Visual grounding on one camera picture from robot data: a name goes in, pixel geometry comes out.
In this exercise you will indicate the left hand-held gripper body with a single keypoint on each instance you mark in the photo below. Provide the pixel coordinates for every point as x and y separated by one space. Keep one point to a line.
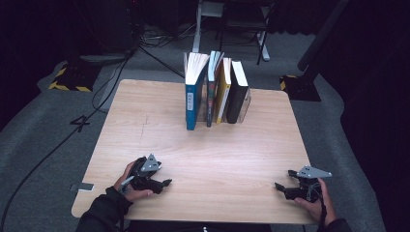
143 177

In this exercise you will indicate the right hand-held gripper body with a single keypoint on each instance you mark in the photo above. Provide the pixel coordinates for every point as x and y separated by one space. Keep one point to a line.
309 190

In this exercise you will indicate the clear acrylic book rack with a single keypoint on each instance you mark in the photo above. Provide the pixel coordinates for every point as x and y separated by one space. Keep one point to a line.
246 106

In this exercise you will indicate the black book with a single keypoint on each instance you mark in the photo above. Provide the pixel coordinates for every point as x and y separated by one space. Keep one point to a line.
237 96

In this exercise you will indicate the red and blue illustrated book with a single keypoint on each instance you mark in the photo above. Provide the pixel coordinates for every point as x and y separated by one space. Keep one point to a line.
212 96

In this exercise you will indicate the yellow book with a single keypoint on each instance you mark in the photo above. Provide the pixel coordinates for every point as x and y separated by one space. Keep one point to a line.
223 96

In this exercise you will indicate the person's left hand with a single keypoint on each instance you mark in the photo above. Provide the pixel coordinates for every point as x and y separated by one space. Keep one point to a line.
133 195

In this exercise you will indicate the person's right hand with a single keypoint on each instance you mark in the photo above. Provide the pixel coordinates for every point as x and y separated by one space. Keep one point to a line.
324 206

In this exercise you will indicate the person's dark clothing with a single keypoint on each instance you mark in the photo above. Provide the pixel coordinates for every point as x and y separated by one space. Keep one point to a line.
199 227

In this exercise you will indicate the grey floor tape piece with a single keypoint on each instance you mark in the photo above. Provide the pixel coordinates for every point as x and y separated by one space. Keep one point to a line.
82 187

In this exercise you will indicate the small hazard-striped stand base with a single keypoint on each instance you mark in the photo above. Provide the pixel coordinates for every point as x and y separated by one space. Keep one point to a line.
301 90

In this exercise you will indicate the large hazard-striped stand base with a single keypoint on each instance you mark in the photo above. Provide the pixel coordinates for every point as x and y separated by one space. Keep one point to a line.
75 79

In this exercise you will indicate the grey round base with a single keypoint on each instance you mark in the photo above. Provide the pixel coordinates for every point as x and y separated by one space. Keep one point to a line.
103 58

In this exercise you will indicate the black slanted pole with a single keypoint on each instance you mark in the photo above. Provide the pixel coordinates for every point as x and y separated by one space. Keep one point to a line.
322 35

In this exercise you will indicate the black equipment stand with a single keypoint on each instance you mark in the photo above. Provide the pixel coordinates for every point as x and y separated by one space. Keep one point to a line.
109 25

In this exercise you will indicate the black folding chair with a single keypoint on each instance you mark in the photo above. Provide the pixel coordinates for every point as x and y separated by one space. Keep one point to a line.
222 32

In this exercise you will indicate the white desk frame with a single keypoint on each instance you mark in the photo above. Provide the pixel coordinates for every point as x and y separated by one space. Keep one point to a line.
196 38

